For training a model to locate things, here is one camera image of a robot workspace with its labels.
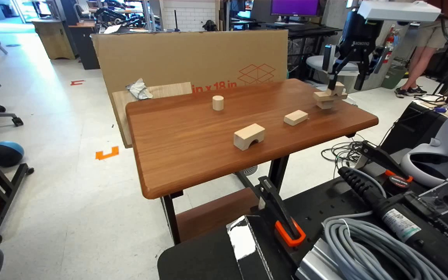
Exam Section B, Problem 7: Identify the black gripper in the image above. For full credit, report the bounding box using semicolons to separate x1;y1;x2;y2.
328;29;379;93

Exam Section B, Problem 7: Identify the long rectangular wooden block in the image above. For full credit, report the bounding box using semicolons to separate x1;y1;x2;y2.
312;90;348;104

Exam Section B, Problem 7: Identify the small rectangular wooden block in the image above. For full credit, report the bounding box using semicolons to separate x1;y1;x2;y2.
282;108;309;127

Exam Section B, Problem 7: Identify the wooden arch block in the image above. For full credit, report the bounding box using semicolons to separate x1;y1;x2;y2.
231;121;267;152

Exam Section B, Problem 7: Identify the white grey office chair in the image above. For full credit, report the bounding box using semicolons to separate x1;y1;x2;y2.
304;20;391;91

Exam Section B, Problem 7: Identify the red fire extinguisher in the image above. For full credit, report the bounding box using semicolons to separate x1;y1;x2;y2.
376;21;398;65

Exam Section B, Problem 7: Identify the person in khaki shorts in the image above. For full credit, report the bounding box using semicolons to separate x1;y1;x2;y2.
393;0;448;99

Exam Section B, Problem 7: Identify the black equipment case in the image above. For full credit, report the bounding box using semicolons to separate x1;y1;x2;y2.
377;101;448;157

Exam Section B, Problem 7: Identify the monitor with purple screen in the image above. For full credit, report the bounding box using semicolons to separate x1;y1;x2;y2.
268;0;321;18

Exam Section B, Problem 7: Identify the black red hand tool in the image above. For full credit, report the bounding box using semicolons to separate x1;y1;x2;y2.
357;141;415;188

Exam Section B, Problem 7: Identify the white VR controller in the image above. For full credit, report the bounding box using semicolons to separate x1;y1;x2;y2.
399;113;448;188

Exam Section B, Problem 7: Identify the black orange clamp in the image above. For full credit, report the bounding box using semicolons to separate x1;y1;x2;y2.
256;175;307;248

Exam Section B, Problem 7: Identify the clear plastic box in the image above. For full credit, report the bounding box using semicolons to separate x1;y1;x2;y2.
416;177;448;216

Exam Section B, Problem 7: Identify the large cardboard box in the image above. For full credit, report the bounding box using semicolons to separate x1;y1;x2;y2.
91;29;289;147

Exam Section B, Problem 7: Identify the aluminium extrusion piece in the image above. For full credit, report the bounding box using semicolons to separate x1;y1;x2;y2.
293;239;349;280

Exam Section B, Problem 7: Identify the brown wooden board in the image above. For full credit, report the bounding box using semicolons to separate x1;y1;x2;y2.
174;185;261;244

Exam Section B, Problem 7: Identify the crumpled white paper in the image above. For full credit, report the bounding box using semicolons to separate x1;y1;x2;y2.
125;77;153;101

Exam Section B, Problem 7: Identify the brown wooden table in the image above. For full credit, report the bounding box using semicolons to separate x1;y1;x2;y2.
160;130;357;245

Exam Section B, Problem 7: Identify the black platform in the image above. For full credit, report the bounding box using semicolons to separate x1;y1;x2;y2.
156;175;448;280

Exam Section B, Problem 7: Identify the black cabinet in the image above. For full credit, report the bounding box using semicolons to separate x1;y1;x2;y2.
66;20;100;69

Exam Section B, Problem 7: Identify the light wooden cabinet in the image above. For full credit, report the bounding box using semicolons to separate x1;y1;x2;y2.
29;18;74;60

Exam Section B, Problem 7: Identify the blue ball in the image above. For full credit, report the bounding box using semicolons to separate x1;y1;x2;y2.
0;139;24;167

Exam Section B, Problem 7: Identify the black metal floor stand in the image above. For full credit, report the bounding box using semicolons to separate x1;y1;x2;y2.
0;138;35;245

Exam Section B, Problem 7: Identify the white wire bundle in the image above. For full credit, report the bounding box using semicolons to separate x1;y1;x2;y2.
320;138;365;167

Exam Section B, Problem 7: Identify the black ribbed cable connector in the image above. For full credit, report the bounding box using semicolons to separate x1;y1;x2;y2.
337;164;422;242

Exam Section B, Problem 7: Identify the grey coiled cable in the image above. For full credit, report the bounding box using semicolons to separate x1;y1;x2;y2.
320;214;448;280

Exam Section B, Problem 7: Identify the shiny metal bracket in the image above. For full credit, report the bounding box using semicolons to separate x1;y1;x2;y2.
225;214;275;280

